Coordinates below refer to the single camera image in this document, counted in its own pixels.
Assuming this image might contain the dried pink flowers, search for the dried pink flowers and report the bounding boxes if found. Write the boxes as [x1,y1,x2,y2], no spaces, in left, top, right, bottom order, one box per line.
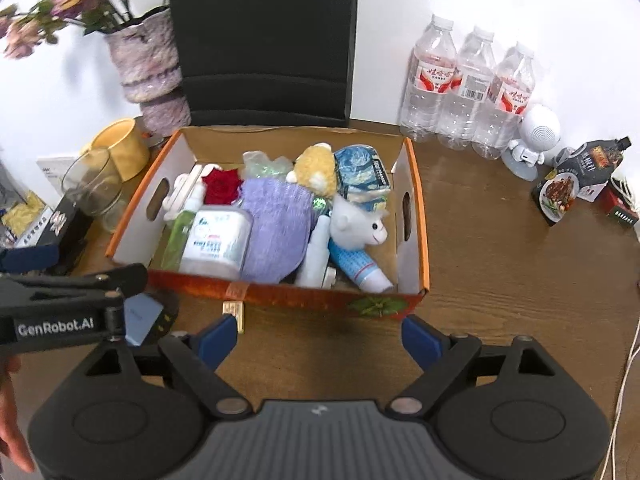
[1,0,139,60]

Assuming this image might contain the water bottle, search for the water bottle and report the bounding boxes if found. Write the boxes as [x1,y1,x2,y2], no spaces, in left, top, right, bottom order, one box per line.
[399,14,457,142]
[436,27,495,151]
[472,42,535,160]

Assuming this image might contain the white plush sheep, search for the white plush sheep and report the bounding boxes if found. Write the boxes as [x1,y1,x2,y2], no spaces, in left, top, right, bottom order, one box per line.
[330,194,388,250]

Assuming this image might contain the yellow mug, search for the yellow mug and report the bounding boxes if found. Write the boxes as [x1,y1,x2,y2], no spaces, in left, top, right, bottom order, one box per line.
[81,118,150,182]

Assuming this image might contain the person left hand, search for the person left hand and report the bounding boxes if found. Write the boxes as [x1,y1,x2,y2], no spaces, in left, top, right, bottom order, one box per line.
[0,356,35,474]

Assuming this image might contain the black paper bag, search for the black paper bag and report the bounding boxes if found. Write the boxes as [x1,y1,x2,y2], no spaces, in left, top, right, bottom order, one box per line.
[169,0,358,127]

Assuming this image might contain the right water bottle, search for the right water bottle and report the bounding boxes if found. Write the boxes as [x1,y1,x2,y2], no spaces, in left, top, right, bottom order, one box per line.
[472,42,535,160]

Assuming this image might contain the middle water bottle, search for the middle water bottle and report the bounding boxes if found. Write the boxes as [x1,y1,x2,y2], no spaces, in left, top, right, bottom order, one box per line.
[436,27,495,151]

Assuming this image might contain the clear glass cup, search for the clear glass cup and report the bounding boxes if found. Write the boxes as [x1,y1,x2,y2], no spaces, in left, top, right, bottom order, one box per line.
[62,148,127,233]

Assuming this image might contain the green spray bottle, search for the green spray bottle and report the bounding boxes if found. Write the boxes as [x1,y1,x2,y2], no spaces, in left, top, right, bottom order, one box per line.
[160,181,206,272]

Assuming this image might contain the left water bottle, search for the left water bottle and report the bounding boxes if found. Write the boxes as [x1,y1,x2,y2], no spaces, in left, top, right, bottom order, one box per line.
[399,14,457,142]

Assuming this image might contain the red rose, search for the red rose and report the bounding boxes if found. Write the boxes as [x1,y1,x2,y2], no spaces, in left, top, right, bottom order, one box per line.
[201,169,243,206]

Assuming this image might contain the yellow plush toy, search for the yellow plush toy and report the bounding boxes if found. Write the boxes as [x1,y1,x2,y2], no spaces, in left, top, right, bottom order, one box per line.
[285,142,337,198]

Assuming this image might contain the dark blue charger block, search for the dark blue charger block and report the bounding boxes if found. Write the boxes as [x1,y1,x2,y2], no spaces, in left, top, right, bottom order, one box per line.
[124,290,179,347]

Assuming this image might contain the white card box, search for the white card box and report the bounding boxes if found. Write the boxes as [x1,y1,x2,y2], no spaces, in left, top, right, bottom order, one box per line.
[35,157,74,209]

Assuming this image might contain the blue white tube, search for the blue white tube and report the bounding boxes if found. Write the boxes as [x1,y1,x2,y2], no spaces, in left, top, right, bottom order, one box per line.
[329,240,394,294]

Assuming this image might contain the white cotton swab container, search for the white cotton swab container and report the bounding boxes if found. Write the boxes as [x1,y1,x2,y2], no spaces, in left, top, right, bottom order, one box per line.
[179,206,253,281]

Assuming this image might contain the white spray bottle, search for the white spray bottle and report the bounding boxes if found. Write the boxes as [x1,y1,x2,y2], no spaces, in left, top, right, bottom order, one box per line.
[295,214,331,288]

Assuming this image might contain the black power adapter box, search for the black power adapter box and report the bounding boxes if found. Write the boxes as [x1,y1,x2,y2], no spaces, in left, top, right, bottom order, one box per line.
[30,195,93,275]

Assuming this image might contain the dark red small box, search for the dark red small box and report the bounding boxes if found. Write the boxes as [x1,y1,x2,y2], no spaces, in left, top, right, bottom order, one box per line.
[596,183,639,226]

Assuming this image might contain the blue tissue pack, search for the blue tissue pack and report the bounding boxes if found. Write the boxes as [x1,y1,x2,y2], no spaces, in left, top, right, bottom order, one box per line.
[334,144,392,211]

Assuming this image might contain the orange red cardboard box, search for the orange red cardboard box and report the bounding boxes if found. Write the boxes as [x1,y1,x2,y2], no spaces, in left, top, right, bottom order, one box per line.
[106,127,430,318]

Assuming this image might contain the white robot figurine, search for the white robot figurine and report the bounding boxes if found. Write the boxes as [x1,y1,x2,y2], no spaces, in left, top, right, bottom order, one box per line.
[501,114,561,182]

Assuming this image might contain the purple knitted cloth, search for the purple knitted cloth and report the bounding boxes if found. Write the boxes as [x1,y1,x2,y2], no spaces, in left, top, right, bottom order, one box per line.
[241,178,314,284]

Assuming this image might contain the purple ceramic vase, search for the purple ceramic vase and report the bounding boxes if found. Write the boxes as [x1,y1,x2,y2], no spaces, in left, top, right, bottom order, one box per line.
[105,6,191,136]

